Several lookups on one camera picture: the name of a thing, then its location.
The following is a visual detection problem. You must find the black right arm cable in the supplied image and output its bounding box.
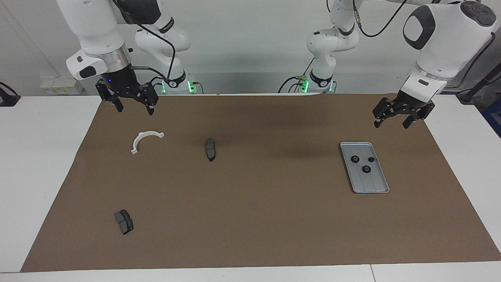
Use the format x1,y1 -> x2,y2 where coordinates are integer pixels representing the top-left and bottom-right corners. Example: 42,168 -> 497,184
112,0 -> 176,85

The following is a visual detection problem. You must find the brown table mat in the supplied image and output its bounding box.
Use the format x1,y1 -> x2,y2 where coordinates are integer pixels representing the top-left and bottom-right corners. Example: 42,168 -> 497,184
20,93 -> 501,273

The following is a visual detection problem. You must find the wide grey brake pad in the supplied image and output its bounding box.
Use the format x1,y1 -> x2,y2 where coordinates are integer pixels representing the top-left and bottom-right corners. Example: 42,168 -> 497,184
114,210 -> 134,235

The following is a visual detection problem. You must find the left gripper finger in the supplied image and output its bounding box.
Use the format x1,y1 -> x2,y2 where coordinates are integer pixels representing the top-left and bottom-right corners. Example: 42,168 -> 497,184
372,98 -> 396,129
402,103 -> 436,130

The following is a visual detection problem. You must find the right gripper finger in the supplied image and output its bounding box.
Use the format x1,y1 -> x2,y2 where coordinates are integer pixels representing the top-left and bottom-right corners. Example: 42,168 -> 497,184
137,83 -> 159,116
96,80 -> 124,113

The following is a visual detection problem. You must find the black stand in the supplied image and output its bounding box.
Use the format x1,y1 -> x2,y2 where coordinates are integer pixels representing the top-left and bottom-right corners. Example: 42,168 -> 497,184
456,65 -> 501,104

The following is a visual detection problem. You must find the narrow dark brake pad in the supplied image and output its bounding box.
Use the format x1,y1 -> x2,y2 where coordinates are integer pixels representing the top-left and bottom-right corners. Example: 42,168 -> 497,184
205,138 -> 217,162

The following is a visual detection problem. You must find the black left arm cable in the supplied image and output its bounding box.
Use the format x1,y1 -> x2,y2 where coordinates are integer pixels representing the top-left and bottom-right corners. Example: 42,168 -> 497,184
352,0 -> 408,38

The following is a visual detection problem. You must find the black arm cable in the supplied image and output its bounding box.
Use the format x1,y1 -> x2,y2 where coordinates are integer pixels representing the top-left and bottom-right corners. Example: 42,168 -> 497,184
112,0 -> 176,85
352,0 -> 408,38

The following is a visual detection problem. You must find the black left base cable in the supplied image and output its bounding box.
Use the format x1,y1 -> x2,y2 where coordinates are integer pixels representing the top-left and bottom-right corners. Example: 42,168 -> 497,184
278,58 -> 315,94

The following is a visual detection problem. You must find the blue crate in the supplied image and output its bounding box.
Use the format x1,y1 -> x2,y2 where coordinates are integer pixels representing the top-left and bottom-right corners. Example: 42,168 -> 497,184
481,106 -> 501,138

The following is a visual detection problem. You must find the white curved plastic bracket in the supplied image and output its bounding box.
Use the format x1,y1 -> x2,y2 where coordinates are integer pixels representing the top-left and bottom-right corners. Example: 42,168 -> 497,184
131,131 -> 165,155

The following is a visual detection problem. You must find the silver metal tray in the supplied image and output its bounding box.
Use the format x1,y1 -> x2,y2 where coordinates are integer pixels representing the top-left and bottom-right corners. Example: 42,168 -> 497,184
340,142 -> 390,194

